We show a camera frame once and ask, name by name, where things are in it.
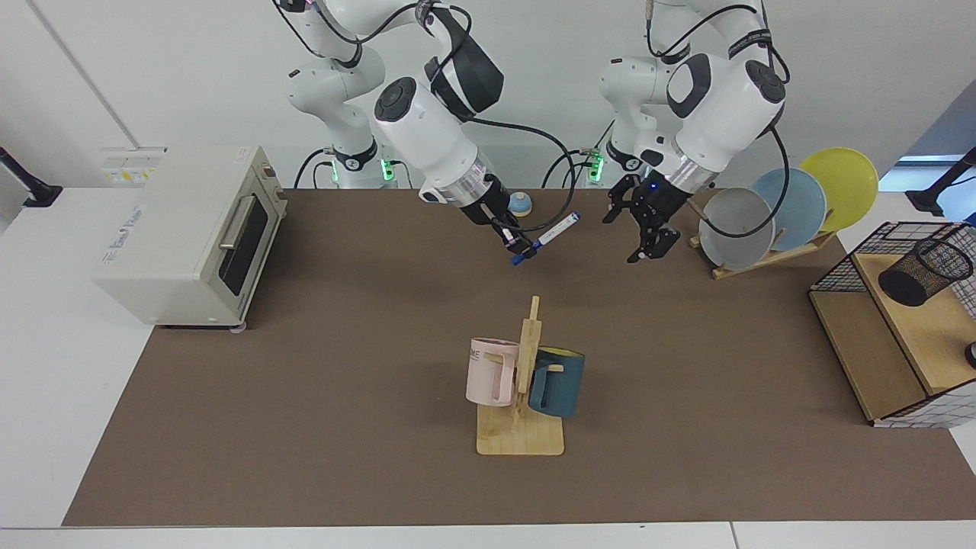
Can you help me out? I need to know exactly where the blue and white marker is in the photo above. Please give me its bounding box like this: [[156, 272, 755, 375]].
[[510, 211, 582, 267]]

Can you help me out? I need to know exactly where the black mesh pen holder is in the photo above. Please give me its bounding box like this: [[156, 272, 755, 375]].
[[877, 237, 974, 308]]

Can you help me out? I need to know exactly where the grey plate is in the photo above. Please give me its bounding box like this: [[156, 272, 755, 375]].
[[698, 188, 775, 271]]

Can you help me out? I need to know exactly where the wooden plate rack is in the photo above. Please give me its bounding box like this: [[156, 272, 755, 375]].
[[689, 200, 836, 281]]

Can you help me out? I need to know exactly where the pink mug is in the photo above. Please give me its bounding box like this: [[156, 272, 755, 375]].
[[465, 337, 521, 408]]

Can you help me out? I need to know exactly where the light blue plate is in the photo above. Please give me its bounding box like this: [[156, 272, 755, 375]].
[[751, 167, 828, 252]]

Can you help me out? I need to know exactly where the dark teal mug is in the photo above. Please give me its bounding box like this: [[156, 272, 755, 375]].
[[528, 346, 586, 419]]

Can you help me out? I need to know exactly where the yellow plate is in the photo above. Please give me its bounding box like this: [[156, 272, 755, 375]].
[[799, 146, 880, 233]]

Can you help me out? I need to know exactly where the wooden cup stand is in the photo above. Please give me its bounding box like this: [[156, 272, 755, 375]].
[[476, 295, 566, 457]]

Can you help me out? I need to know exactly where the brown table cloth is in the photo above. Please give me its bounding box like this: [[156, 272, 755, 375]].
[[63, 188, 976, 527]]

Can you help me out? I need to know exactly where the pale toaster oven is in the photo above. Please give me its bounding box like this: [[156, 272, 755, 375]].
[[93, 145, 289, 330]]

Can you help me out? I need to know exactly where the white labelled box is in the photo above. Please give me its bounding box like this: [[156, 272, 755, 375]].
[[101, 146, 167, 186]]

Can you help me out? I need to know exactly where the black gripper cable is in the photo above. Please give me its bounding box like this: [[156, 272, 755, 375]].
[[467, 114, 578, 233], [698, 126, 790, 239]]

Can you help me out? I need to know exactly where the wire basket with wooden floor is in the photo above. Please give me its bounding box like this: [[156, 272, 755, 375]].
[[808, 220, 976, 429]]

